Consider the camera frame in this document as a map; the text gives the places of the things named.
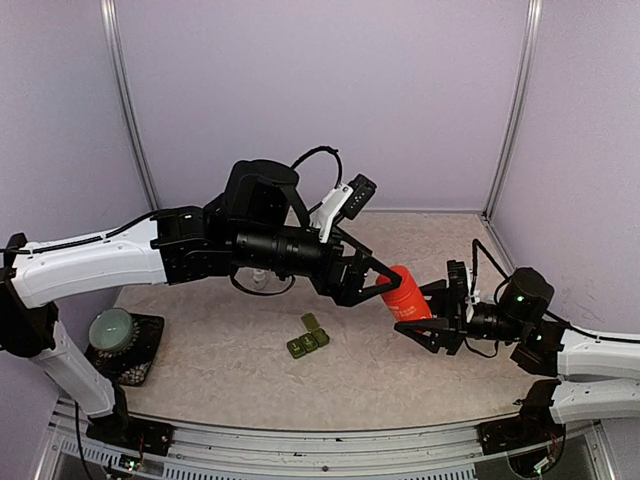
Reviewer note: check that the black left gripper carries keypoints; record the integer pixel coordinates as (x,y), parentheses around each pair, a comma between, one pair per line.
(348,293)

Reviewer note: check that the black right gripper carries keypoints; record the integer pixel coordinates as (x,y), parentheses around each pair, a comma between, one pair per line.
(443,335)

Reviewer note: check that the red cylindrical can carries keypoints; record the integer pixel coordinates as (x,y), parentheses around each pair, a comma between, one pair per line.
(406,303)

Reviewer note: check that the green pill organizer box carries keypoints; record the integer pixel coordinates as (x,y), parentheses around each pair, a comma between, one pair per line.
(313,339)

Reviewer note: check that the small white bottle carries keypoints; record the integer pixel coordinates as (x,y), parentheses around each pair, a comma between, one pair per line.
(259,279)

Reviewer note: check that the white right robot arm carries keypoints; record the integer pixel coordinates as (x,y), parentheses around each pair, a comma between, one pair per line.
(581,374)

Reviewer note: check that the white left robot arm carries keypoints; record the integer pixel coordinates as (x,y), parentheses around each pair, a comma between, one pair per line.
(259,221)

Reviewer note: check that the black square tray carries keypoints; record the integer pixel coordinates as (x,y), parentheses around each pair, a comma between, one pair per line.
(131,365)

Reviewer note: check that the green ceramic bowl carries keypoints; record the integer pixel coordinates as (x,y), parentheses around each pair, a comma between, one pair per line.
(112,330)

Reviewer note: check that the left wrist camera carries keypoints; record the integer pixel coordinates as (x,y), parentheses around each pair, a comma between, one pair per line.
(343,201)

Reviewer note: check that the front aluminium rail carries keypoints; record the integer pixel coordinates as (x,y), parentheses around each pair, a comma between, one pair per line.
(198,451)

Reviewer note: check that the right aluminium frame post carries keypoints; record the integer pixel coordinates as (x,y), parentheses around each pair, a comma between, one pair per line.
(517,107)

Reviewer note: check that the aluminium frame post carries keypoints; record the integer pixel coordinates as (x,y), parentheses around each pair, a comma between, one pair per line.
(517,107)
(116,52)

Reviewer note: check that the left aluminium frame post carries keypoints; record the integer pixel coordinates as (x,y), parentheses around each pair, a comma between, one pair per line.
(116,52)

